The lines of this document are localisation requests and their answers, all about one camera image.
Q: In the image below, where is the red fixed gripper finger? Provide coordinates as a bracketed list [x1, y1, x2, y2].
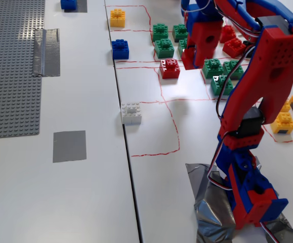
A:
[184, 11, 195, 51]

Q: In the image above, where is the red hinged gripper finger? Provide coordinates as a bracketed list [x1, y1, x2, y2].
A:
[194, 21, 223, 69]

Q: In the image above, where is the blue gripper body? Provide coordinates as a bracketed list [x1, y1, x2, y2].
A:
[186, 0, 224, 26]

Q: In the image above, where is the green toy brick block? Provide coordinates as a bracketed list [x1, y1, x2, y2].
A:
[152, 23, 169, 43]
[223, 60, 244, 80]
[210, 75, 234, 96]
[178, 37, 190, 58]
[202, 58, 224, 79]
[173, 23, 189, 43]
[154, 38, 175, 59]

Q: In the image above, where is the blue toy brick block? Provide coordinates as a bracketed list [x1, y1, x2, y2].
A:
[111, 39, 130, 60]
[60, 0, 77, 11]

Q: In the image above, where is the white toy brick block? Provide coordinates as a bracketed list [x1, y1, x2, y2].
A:
[120, 101, 142, 125]

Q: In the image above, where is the grey square tape marker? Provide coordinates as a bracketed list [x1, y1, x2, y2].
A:
[52, 130, 88, 163]

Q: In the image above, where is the blue plastic object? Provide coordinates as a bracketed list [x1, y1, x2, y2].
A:
[180, 0, 190, 16]

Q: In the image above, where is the grey studded baseplate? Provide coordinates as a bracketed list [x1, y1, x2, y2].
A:
[0, 0, 46, 140]

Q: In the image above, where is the arm servo cable bundle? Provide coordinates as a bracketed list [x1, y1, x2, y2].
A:
[206, 45, 257, 190]

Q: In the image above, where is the grey duct tape strip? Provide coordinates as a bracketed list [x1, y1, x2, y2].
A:
[32, 28, 61, 77]

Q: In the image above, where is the crumpled silver duct tape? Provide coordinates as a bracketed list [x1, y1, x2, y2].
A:
[185, 156, 293, 243]

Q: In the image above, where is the base cable white red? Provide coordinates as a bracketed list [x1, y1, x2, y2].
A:
[260, 221, 281, 243]

